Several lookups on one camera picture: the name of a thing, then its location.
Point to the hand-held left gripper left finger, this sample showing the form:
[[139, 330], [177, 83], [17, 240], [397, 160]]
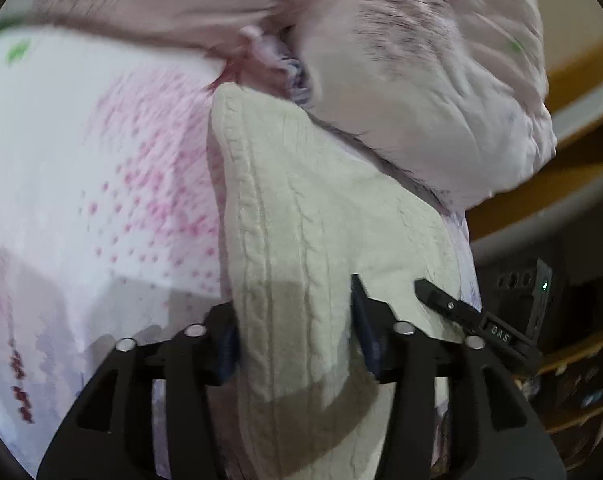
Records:
[[227, 355]]

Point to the wooden bedside cabinet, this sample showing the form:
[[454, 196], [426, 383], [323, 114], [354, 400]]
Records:
[[576, 380]]

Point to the wooden headboard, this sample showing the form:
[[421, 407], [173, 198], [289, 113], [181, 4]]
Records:
[[556, 195]]

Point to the floral purple-pink bed sheet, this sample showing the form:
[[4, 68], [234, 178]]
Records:
[[81, 185]]

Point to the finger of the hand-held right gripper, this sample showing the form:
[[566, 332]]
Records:
[[444, 302]]

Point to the pink floral pillow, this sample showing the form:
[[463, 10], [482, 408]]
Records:
[[431, 85], [156, 0]]

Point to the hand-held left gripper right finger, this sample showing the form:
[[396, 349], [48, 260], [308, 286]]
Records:
[[369, 345]]

